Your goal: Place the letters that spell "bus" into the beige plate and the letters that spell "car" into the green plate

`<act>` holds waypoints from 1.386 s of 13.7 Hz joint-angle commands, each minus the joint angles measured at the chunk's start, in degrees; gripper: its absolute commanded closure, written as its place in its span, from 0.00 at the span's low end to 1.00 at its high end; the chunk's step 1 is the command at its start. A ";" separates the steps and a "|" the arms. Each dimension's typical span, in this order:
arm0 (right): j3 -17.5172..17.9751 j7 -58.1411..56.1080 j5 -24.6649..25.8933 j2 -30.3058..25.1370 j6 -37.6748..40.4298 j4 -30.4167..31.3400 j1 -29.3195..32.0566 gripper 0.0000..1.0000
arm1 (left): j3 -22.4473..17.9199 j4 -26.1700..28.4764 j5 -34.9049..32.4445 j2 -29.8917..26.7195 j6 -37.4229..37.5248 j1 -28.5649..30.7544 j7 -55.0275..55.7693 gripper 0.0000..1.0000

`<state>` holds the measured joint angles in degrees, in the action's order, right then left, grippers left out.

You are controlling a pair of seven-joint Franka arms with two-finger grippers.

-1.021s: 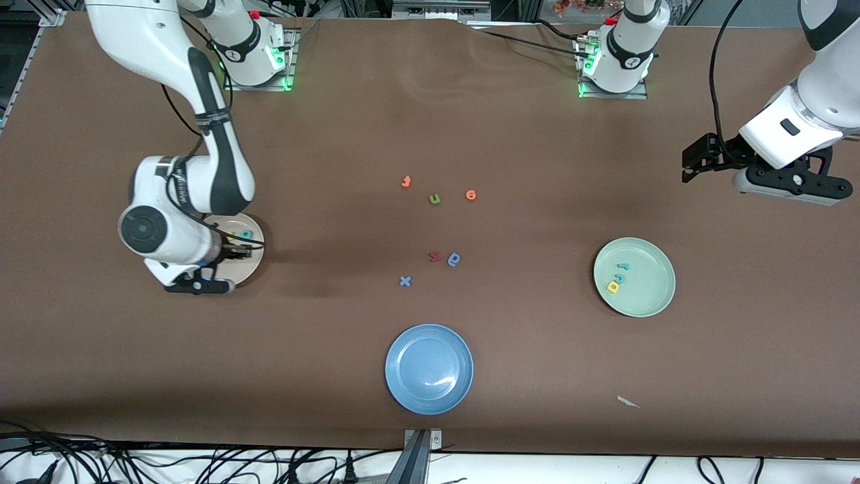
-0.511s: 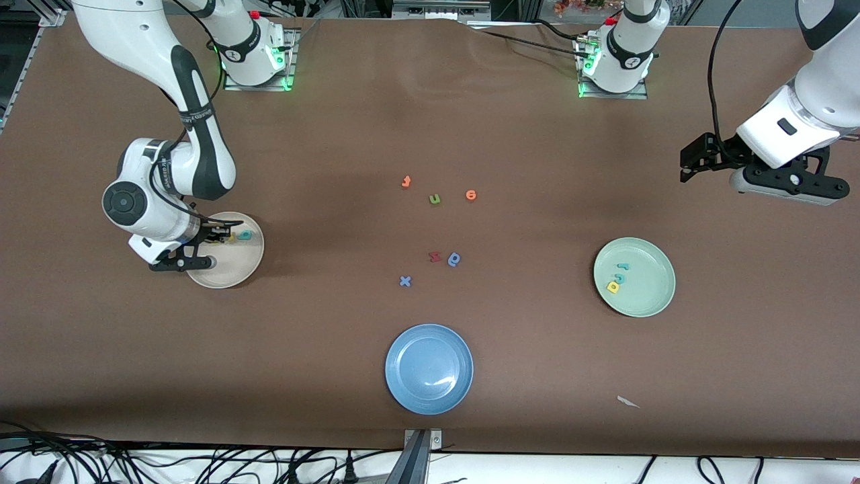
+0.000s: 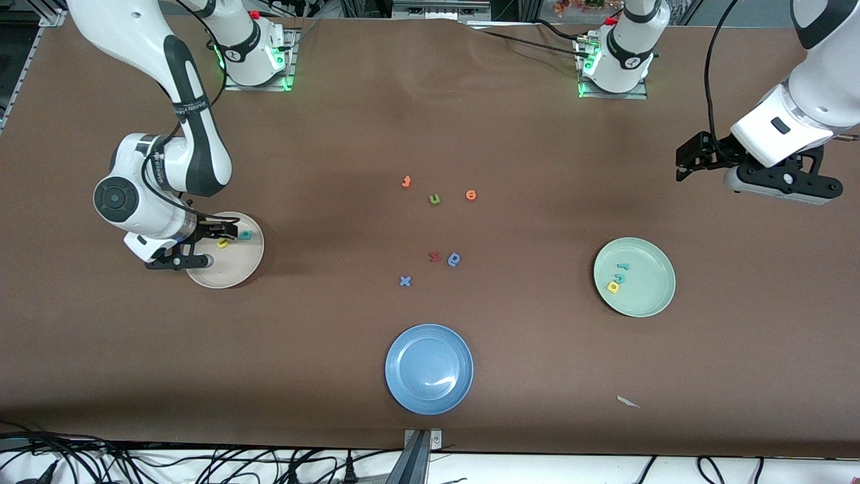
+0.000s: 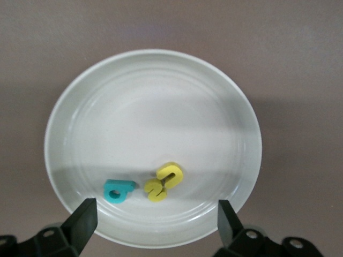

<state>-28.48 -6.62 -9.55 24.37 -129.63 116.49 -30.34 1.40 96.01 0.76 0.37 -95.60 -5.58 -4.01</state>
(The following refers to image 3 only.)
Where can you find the blue plate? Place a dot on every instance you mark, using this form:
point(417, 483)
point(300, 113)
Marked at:
point(428, 370)

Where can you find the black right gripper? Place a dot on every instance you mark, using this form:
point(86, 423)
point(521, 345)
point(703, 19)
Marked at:
point(203, 230)

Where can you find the pale green plate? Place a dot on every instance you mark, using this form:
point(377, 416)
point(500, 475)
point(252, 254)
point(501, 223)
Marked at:
point(648, 289)

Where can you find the grey power strip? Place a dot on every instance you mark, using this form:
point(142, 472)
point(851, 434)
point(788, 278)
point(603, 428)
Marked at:
point(440, 10)

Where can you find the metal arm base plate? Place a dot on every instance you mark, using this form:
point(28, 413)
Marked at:
point(255, 87)
point(618, 95)

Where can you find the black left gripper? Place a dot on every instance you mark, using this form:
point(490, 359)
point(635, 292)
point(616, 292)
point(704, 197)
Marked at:
point(713, 150)

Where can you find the white paper scrap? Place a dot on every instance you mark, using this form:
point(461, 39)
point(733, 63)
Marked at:
point(627, 401)

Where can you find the brown table cover sheet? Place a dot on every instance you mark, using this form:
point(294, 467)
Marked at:
point(430, 121)

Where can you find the blue foam letter a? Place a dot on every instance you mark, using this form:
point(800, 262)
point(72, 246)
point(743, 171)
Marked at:
point(449, 260)

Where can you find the beige brown plate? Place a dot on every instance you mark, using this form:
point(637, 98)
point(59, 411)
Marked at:
point(235, 265)

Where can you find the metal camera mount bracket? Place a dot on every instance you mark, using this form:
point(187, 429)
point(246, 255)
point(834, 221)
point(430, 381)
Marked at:
point(416, 464)

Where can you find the orange leafy decoration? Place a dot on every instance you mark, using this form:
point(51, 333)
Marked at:
point(571, 7)

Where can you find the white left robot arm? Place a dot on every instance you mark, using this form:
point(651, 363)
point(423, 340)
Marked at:
point(806, 101)

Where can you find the aluminium frame rail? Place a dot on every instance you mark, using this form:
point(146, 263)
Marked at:
point(52, 18)

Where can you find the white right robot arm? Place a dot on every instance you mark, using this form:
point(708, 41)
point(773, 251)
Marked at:
point(134, 27)

